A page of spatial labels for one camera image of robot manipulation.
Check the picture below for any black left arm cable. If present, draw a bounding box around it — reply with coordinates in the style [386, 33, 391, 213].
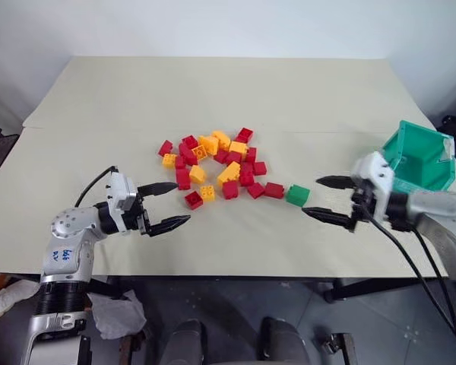
[74, 165, 119, 208]

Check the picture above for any metal floor bracket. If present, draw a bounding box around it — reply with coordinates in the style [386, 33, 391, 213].
[318, 332, 357, 365]

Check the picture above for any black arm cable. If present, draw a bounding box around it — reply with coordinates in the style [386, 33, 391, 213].
[410, 224, 456, 343]
[364, 214, 456, 365]
[74, 165, 119, 208]

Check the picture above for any crumpled white cloth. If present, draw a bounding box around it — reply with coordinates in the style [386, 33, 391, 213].
[0, 279, 41, 319]

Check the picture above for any dark rounded shape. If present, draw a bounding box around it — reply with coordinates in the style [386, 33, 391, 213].
[257, 316, 311, 365]
[163, 319, 207, 365]

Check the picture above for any long yellow toy block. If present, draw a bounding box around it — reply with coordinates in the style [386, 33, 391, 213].
[217, 160, 242, 188]

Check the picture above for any crumpled white plastic bag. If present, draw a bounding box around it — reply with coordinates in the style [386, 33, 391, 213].
[86, 289, 147, 341]

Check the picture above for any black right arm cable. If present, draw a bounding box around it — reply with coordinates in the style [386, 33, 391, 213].
[410, 224, 456, 343]
[364, 214, 456, 365]

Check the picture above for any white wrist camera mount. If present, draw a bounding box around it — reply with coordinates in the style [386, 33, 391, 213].
[105, 172, 138, 214]
[354, 151, 396, 222]

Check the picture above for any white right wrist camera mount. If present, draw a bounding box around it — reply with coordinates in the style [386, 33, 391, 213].
[354, 151, 396, 222]

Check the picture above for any green toy block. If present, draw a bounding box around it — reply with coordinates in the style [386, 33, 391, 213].
[285, 183, 312, 208]

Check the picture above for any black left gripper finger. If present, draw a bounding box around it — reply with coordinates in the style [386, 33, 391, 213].
[137, 182, 180, 199]
[147, 214, 192, 238]

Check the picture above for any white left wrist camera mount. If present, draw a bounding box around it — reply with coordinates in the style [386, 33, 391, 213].
[105, 172, 138, 214]

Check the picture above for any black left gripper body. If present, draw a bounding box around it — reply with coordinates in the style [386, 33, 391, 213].
[122, 192, 154, 237]

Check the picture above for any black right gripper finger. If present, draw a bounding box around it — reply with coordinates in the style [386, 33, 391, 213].
[315, 175, 356, 190]
[301, 206, 353, 229]

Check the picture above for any teal plastic bin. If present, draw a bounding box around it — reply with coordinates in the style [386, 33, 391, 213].
[381, 119, 456, 193]

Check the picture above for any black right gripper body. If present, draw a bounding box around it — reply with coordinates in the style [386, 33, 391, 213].
[348, 181, 379, 233]

